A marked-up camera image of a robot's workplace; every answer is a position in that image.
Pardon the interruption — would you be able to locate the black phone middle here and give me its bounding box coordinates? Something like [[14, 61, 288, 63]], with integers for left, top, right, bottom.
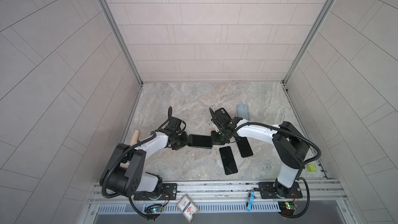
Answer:
[[219, 146, 238, 175]]

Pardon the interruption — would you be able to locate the right circuit board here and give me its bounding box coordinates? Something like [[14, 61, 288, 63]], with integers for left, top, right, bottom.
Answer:
[[278, 202, 299, 217]]

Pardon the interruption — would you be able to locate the left circuit board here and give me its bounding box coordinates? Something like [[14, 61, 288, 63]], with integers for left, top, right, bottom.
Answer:
[[145, 204, 164, 214]]

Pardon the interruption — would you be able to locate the white label card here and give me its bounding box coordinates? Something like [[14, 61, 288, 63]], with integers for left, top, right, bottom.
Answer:
[[177, 195, 199, 223]]

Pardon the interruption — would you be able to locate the aluminium corner rail left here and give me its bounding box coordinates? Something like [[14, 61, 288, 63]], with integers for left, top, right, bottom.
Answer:
[[97, 0, 143, 86]]

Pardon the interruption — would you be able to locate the black phone case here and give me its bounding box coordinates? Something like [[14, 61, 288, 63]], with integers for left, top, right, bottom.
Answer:
[[188, 134, 212, 149], [215, 108, 231, 125]]

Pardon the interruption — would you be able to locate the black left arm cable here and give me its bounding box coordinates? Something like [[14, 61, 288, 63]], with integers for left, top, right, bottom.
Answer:
[[99, 106, 173, 199]]

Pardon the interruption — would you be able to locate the light blue phone case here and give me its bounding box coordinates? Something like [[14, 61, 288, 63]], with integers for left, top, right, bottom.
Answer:
[[237, 104, 250, 121]]

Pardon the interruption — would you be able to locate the circuit board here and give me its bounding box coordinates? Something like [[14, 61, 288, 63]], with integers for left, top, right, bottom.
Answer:
[[145, 204, 164, 214], [278, 202, 299, 217]]

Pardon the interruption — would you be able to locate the aluminium front rail frame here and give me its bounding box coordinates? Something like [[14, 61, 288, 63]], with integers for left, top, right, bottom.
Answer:
[[78, 178, 360, 224]]

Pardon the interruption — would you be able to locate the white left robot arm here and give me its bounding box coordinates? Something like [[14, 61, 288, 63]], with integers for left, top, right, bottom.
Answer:
[[99, 117, 188, 199]]

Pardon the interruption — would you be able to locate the green cube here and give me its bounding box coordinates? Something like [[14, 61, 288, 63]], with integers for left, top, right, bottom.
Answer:
[[306, 164, 317, 172]]

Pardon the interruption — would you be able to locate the black phone right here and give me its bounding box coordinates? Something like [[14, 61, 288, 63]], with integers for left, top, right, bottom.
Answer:
[[235, 136, 253, 158]]

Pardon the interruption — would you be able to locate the wooden rolling pin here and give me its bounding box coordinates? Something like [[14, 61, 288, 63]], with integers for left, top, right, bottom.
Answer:
[[120, 130, 140, 168]]

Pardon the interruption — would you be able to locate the black phone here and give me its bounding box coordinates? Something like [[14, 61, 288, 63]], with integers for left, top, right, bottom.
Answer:
[[219, 146, 238, 175], [235, 136, 253, 158]]

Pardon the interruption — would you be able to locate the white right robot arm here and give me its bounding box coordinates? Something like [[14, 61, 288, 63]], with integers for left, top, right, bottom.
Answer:
[[211, 117, 310, 189]]

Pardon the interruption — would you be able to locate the aluminium corner rail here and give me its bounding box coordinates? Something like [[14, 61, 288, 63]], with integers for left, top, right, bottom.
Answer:
[[97, 0, 143, 86], [282, 0, 336, 85]]

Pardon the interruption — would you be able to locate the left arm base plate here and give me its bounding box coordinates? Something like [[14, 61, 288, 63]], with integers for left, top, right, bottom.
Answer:
[[134, 183, 178, 201]]

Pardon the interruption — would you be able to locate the blue clip tag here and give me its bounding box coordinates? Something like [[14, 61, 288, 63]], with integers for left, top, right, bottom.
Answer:
[[246, 191, 255, 212]]

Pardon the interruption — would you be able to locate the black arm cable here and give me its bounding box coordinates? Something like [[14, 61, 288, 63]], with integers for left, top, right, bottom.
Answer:
[[209, 107, 322, 218], [99, 106, 173, 199]]

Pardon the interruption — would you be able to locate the aluminium corner rail right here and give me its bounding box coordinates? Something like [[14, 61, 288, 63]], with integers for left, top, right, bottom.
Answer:
[[282, 0, 336, 85]]

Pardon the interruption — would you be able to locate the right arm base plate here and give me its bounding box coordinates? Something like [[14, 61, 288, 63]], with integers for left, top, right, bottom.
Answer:
[[258, 181, 303, 199]]

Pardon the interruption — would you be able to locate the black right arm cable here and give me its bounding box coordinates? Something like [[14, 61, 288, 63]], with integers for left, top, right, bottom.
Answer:
[[209, 107, 322, 218]]

